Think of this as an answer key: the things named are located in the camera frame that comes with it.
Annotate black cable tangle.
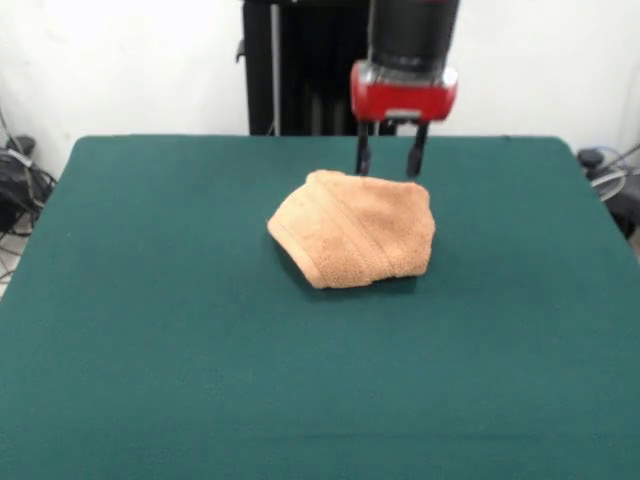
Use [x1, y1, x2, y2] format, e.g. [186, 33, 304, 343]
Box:
[0, 134, 59, 241]

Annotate black furniture frame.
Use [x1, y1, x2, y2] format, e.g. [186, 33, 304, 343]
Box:
[607, 189, 640, 241]

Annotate dark green table cloth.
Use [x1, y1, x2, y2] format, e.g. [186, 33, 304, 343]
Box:
[0, 134, 640, 480]

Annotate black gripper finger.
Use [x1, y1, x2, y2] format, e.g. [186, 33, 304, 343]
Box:
[354, 118, 373, 176]
[405, 120, 430, 178]

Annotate orange terry towel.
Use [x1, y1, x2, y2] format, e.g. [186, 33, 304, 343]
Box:
[266, 168, 437, 290]

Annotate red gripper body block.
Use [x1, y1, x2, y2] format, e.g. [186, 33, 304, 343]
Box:
[349, 60, 460, 124]

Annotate grey cable loops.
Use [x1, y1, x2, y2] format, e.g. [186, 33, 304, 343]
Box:
[582, 144, 640, 201]

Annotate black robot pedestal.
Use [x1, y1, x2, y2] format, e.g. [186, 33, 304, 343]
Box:
[233, 0, 401, 137]

